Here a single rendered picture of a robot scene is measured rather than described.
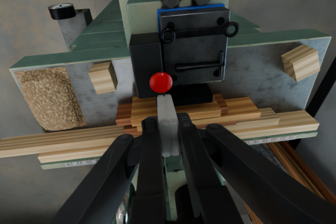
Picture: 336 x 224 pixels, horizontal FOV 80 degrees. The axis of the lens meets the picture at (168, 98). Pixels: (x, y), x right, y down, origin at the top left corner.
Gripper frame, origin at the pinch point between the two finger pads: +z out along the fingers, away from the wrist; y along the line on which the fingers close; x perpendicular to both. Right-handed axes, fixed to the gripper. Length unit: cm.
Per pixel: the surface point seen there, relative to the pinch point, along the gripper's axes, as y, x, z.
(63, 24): -26, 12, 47
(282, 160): 88, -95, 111
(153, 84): -1.1, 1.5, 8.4
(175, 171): 0.6, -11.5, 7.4
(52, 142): -23.4, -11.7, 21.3
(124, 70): -6.5, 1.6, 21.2
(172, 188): -0.1, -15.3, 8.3
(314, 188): 98, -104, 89
